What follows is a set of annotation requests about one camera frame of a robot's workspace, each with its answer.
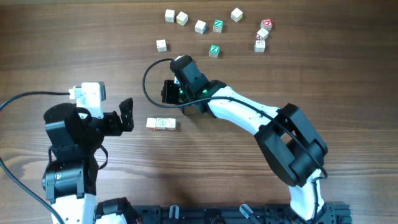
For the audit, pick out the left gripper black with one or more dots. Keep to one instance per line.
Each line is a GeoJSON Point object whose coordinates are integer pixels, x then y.
{"type": "Point", "coordinates": [114, 128]}

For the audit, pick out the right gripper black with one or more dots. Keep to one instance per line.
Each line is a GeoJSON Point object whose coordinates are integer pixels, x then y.
{"type": "Point", "coordinates": [166, 92]}

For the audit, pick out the white block red letter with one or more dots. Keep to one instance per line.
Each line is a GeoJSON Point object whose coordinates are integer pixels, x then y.
{"type": "Point", "coordinates": [151, 123]}

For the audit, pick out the white block red drawing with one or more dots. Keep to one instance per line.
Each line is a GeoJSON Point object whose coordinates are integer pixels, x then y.
{"type": "Point", "coordinates": [170, 123]}

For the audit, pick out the white block faint drawing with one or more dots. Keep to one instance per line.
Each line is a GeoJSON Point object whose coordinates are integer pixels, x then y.
{"type": "Point", "coordinates": [161, 123]}

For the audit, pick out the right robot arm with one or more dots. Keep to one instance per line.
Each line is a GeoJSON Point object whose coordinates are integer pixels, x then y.
{"type": "Point", "coordinates": [292, 147]}

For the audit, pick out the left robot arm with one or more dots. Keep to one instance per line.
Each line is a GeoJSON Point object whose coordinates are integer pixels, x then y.
{"type": "Point", "coordinates": [70, 177]}

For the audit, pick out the white block dotted left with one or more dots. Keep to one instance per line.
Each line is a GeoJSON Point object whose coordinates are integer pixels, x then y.
{"type": "Point", "coordinates": [161, 45]}

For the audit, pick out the green Z block lower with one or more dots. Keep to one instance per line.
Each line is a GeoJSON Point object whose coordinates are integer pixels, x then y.
{"type": "Point", "coordinates": [214, 50]}

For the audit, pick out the green z block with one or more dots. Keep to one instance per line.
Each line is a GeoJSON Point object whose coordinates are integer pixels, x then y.
{"type": "Point", "coordinates": [218, 26]}
{"type": "Point", "coordinates": [214, 50]}

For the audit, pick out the white block blue side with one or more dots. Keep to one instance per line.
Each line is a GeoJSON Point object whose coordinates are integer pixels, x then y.
{"type": "Point", "coordinates": [200, 27]}

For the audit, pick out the white block yellow side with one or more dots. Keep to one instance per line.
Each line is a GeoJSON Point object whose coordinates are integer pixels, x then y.
{"type": "Point", "coordinates": [182, 18]}

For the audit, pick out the plain white block top-left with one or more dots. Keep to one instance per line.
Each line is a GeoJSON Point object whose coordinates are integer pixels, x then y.
{"type": "Point", "coordinates": [170, 15]}

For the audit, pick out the green Z block upper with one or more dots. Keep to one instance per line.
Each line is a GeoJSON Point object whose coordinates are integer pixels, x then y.
{"type": "Point", "coordinates": [218, 26]}

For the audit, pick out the white block blue edge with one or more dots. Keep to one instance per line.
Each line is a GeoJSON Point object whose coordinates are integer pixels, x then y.
{"type": "Point", "coordinates": [259, 45]}

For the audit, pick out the plain white block top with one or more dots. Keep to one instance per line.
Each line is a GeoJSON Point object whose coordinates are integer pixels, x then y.
{"type": "Point", "coordinates": [236, 14]}

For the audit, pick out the white block red edge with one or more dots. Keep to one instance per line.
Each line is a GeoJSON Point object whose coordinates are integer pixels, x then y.
{"type": "Point", "coordinates": [262, 34]}

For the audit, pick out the red O block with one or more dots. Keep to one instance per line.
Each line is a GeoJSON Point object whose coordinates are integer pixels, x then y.
{"type": "Point", "coordinates": [266, 24]}

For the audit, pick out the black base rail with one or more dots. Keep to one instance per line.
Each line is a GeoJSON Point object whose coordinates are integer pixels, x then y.
{"type": "Point", "coordinates": [233, 214]}

